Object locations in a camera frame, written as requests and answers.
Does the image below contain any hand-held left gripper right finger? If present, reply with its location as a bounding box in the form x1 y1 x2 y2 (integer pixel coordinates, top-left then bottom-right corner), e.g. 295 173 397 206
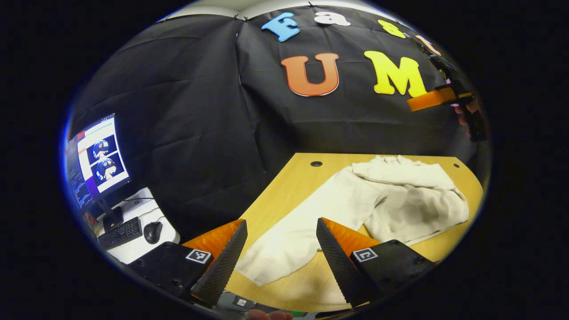
316 218 438 308

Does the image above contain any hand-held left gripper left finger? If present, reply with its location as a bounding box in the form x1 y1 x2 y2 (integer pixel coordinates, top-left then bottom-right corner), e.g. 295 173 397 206
126 220 248 310

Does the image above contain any cream white sweatshirt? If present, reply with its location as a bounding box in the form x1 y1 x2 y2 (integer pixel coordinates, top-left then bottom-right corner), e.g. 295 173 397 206
235 155 469 287

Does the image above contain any black computer mouse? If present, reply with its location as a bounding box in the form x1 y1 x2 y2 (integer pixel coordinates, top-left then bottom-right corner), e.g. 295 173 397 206
143 221 163 244

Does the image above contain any black keyboard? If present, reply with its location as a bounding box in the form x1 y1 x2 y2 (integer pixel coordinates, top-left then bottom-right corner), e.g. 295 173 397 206
98 217 143 250

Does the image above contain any black backdrop cloth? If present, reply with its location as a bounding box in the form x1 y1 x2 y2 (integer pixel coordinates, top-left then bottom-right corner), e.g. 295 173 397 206
67 4 489 243

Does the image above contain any computer monitor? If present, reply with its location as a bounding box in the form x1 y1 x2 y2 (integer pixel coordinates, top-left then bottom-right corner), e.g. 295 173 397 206
66 113 132 231

